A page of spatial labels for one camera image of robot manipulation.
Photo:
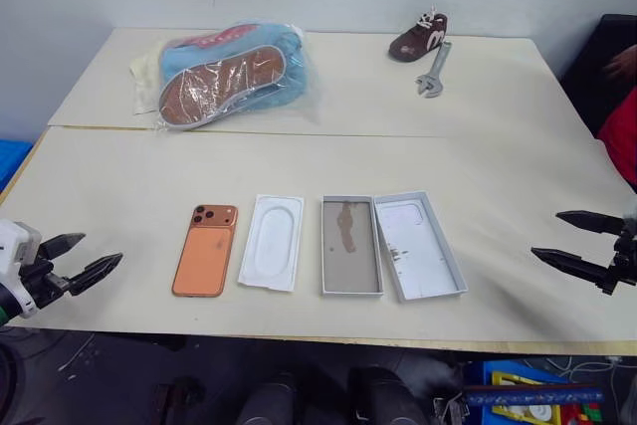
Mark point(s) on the blue shoes in plastic bag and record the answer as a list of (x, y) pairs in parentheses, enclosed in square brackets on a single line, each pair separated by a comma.
[(234, 71)]

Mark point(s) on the person in red clothing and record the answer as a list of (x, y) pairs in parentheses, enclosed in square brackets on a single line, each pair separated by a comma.
[(622, 136)]

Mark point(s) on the white moulded insert tray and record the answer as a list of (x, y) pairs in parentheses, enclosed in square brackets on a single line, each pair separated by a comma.
[(271, 243)]

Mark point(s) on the white phone box lid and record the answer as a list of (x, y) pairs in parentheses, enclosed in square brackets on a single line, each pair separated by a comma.
[(418, 251)]

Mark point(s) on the silver adjustable wrench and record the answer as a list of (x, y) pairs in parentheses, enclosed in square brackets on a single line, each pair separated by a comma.
[(434, 71)]

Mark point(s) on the blue plastic crate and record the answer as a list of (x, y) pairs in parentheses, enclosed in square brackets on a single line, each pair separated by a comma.
[(11, 161)]

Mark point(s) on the blue toy bin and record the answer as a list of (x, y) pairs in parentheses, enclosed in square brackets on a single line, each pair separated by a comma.
[(478, 377)]

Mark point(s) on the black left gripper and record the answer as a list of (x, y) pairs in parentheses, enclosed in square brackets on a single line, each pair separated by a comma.
[(42, 278)]

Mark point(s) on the small brown shoe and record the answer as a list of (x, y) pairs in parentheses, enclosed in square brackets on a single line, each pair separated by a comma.
[(418, 39)]

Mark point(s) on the blue patterned tube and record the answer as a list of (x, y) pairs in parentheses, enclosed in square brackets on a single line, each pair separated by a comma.
[(532, 396)]

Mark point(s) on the yellow toy frame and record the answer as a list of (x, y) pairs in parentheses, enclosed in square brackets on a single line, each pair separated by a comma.
[(527, 407)]

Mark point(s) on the person's hand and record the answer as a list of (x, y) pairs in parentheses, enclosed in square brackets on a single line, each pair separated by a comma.
[(622, 64)]

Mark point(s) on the cream cloth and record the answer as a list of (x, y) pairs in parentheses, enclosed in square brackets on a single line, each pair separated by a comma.
[(142, 79)]

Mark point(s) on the orange smartphone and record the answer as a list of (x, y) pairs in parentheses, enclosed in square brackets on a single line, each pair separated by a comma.
[(204, 256)]

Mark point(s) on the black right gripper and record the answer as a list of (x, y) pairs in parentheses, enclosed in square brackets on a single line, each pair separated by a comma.
[(626, 258)]

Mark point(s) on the phone box base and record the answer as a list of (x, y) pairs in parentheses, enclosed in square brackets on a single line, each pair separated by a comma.
[(350, 251)]

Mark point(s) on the dark rounded shape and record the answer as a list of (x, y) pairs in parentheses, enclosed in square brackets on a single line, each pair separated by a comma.
[(274, 400), (380, 397)]

